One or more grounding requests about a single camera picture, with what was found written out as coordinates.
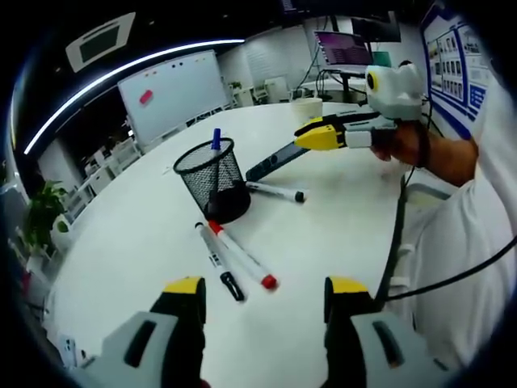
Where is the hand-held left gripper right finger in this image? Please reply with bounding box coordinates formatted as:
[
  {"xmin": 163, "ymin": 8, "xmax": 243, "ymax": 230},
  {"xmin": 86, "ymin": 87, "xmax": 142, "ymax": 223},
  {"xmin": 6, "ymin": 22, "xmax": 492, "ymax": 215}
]
[{"xmin": 324, "ymin": 276, "xmax": 448, "ymax": 388}]

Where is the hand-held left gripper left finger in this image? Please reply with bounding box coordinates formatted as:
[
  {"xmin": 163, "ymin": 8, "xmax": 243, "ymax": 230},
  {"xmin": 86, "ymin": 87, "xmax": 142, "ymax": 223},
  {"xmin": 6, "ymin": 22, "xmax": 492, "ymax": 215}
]
[{"xmin": 82, "ymin": 276, "xmax": 207, "ymax": 388}]

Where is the black laser pointer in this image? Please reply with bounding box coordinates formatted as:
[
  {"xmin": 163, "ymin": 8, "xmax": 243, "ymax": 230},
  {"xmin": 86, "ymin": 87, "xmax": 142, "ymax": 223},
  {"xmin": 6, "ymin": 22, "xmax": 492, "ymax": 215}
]
[{"xmin": 245, "ymin": 140, "xmax": 310, "ymax": 183}]

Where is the clip cap black whiteboard marker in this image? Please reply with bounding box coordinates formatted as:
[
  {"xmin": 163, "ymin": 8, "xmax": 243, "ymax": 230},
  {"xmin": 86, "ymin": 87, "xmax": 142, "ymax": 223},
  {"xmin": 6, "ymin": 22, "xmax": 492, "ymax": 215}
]
[{"xmin": 194, "ymin": 221, "xmax": 246, "ymax": 302}]

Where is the blue cap whiteboard marker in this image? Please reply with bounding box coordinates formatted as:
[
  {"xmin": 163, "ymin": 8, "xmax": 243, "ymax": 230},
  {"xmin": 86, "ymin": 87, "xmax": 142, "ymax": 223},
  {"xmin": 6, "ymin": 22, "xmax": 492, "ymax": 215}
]
[{"xmin": 209, "ymin": 128, "xmax": 224, "ymax": 165}]

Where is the red cap whiteboard marker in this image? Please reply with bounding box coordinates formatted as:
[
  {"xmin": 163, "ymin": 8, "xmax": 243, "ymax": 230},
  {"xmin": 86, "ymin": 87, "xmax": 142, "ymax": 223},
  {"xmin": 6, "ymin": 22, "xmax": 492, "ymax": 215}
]
[{"xmin": 208, "ymin": 220, "xmax": 280, "ymax": 291}]

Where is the black mesh pen holder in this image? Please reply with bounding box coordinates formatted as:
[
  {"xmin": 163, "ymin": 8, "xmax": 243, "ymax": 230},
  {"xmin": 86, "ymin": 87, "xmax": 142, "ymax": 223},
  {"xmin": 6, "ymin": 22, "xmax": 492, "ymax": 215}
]
[{"xmin": 172, "ymin": 137, "xmax": 252, "ymax": 226}]

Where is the large standing whiteboard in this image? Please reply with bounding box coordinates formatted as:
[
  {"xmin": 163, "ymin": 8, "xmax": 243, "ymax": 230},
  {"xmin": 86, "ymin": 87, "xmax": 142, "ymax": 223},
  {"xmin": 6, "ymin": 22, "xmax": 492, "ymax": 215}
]
[{"xmin": 116, "ymin": 48, "xmax": 228, "ymax": 146}]

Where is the person's right hand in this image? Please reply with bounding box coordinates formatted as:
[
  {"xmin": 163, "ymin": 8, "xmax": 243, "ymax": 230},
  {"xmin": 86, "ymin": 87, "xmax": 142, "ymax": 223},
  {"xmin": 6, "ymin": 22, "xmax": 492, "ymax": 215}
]
[{"xmin": 369, "ymin": 122, "xmax": 428, "ymax": 166}]

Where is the black wristband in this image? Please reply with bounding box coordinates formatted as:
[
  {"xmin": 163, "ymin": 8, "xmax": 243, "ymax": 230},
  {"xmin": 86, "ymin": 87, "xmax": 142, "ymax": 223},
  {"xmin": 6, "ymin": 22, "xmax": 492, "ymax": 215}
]
[{"xmin": 418, "ymin": 127, "xmax": 432, "ymax": 169}]

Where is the black television screen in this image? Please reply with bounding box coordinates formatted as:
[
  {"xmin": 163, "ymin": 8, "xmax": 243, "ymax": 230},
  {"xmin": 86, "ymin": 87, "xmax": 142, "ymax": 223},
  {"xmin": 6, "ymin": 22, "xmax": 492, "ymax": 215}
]
[{"xmin": 350, "ymin": 15, "xmax": 401, "ymax": 44}]

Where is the purple screen monitor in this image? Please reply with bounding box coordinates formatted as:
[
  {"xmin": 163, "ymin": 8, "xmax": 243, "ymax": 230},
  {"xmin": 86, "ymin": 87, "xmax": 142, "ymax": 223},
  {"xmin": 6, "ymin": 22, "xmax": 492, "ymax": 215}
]
[{"xmin": 313, "ymin": 30, "xmax": 373, "ymax": 68}]

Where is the small white device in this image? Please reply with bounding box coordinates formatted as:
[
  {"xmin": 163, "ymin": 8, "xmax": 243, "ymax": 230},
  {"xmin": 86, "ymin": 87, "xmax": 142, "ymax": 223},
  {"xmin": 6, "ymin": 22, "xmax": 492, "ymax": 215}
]
[{"xmin": 59, "ymin": 337, "xmax": 78, "ymax": 369}]

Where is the ceiling light strip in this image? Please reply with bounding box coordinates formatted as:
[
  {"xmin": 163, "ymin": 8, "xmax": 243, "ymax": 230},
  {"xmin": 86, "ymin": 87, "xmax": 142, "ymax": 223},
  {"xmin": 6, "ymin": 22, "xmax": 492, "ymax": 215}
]
[{"xmin": 23, "ymin": 38, "xmax": 246, "ymax": 156}]

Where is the person in white shirt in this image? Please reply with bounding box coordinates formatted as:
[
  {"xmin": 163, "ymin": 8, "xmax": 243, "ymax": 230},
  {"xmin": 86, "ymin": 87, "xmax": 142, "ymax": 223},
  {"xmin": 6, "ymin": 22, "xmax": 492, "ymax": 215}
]
[{"xmin": 397, "ymin": 68, "xmax": 517, "ymax": 365}]

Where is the green potted plant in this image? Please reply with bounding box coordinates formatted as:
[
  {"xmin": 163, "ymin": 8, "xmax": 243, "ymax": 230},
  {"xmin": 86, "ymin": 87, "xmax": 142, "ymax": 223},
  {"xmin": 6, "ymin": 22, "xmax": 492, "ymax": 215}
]
[{"xmin": 24, "ymin": 180, "xmax": 70, "ymax": 255}]

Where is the white cabinet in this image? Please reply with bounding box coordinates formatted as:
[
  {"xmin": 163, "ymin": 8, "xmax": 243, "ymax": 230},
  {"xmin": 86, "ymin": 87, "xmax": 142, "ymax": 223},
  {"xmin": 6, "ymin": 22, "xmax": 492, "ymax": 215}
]
[{"xmin": 36, "ymin": 137, "xmax": 86, "ymax": 191}]

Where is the ceiling air conditioner vent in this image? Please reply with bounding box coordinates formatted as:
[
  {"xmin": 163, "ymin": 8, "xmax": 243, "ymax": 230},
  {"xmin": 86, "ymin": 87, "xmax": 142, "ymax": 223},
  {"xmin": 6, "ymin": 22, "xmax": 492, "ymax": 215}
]
[{"xmin": 65, "ymin": 11, "xmax": 137, "ymax": 74}]

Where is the blue framed wall poster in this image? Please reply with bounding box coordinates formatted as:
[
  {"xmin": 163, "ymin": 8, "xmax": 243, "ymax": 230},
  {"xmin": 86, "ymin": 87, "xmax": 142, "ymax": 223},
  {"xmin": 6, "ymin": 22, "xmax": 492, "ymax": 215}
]
[{"xmin": 419, "ymin": 6, "xmax": 492, "ymax": 141}]

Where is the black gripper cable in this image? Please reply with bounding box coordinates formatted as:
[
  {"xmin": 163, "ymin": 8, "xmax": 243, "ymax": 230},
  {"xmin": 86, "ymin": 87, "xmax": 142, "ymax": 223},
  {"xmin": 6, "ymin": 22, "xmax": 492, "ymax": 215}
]
[
  {"xmin": 377, "ymin": 236, "xmax": 517, "ymax": 302},
  {"xmin": 397, "ymin": 165, "xmax": 417, "ymax": 203}
]

